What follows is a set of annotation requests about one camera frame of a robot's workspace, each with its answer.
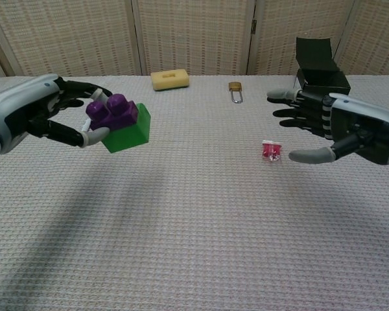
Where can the yellow sponge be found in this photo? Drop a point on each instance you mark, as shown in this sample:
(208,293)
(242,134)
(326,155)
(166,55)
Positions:
(179,81)

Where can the open black cardboard box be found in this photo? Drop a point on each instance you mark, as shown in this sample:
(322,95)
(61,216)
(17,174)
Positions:
(314,55)

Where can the brass padlock with long shackle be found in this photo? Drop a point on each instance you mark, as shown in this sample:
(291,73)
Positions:
(234,86)

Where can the purple small block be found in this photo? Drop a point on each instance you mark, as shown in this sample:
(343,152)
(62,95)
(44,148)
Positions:
(116,113)

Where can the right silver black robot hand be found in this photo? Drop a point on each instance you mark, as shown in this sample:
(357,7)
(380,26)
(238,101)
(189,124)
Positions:
(369,129)

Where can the metal screen hinge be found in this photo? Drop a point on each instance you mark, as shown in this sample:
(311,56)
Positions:
(253,26)

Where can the small red candy packet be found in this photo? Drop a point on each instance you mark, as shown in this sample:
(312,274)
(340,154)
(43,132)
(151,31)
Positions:
(271,151)

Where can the green and purple toy block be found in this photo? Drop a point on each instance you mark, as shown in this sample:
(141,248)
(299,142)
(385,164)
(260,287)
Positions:
(133,133)

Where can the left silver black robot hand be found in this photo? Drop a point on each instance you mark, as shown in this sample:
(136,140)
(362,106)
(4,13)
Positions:
(16,103)

